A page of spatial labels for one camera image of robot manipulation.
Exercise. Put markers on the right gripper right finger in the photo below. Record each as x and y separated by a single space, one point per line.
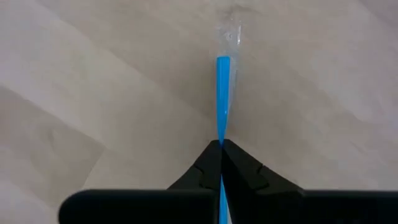
280 205

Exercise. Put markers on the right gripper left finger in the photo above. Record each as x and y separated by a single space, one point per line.
140 207

